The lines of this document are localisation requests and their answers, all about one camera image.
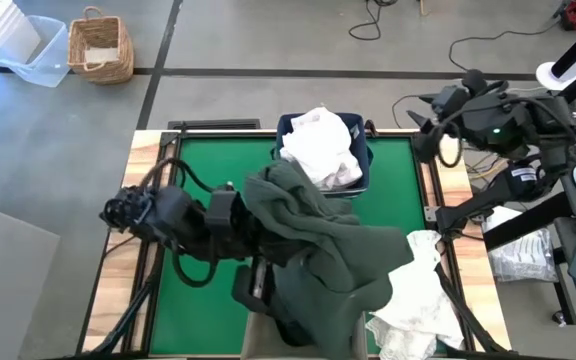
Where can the wicker basket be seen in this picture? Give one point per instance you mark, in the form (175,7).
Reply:
(100,30)

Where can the clear plastic tub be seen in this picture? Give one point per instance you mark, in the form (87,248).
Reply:
(38,55)

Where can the white black tower fan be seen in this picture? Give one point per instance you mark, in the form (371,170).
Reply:
(550,75)

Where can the white paper sheet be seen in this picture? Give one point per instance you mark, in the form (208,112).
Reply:
(101,55)

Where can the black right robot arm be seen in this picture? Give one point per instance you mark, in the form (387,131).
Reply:
(488,200)

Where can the black aluminium table frame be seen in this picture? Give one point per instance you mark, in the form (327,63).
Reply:
(168,139)

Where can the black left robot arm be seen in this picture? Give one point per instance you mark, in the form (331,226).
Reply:
(168,215)

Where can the navy fabric bin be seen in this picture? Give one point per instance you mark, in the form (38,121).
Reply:
(365,155)

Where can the clear plastic bag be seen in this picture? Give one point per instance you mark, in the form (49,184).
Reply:
(523,260)

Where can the beige fabric bin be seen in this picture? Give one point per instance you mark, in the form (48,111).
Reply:
(258,340)

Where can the white lace garment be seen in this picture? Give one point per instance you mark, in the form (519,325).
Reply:
(418,300)

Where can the white shirt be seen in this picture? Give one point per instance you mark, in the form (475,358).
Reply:
(318,145)

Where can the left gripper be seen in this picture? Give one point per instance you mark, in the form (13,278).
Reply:
(248,295)

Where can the grey flat board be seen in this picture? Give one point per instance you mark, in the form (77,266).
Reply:
(8,285)

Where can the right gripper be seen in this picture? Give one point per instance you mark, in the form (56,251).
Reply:
(450,105)

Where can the black floor vent grille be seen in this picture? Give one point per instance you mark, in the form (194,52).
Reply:
(213,124)

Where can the green table mat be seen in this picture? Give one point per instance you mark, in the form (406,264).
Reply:
(208,165)

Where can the dark green garment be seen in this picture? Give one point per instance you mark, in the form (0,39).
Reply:
(318,225)

